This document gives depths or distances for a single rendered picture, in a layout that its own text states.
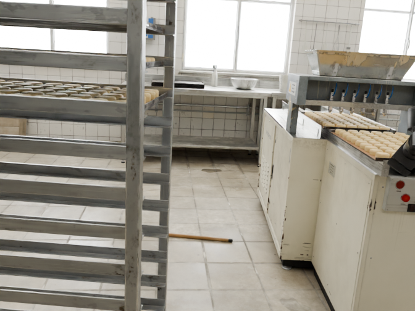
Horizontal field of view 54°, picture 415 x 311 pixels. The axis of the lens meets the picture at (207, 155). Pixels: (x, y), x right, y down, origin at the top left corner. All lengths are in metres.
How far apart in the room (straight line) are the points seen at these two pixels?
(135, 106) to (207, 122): 4.59
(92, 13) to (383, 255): 1.48
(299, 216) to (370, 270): 0.71
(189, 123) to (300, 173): 3.16
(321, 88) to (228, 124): 3.13
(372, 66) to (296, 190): 0.81
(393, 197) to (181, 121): 3.93
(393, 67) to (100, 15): 1.91
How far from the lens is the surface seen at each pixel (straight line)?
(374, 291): 1.95
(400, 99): 2.56
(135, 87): 0.80
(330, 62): 2.37
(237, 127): 5.44
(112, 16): 0.84
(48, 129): 5.58
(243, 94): 4.63
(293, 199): 2.42
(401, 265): 1.93
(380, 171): 1.72
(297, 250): 2.56
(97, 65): 0.85
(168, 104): 1.25
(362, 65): 2.43
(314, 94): 2.40
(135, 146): 0.82
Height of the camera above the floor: 1.26
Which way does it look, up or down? 14 degrees down
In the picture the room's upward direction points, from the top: 3 degrees clockwise
